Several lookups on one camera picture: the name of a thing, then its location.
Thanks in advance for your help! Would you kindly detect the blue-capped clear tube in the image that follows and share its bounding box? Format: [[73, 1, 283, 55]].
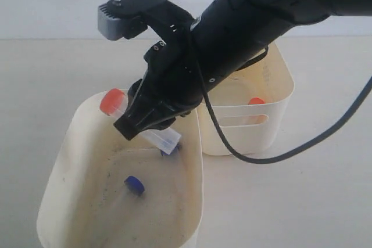
[[160, 143, 182, 157]]

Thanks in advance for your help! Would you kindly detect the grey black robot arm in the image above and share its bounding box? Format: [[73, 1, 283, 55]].
[[109, 0, 371, 140]]

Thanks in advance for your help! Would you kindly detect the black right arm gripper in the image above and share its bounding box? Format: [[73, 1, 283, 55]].
[[113, 1, 209, 141]]

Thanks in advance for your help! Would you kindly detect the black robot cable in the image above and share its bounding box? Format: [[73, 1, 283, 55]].
[[185, 27, 372, 165]]

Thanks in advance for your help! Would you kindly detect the orange-capped clear tube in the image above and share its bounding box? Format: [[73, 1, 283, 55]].
[[99, 88, 181, 155]]

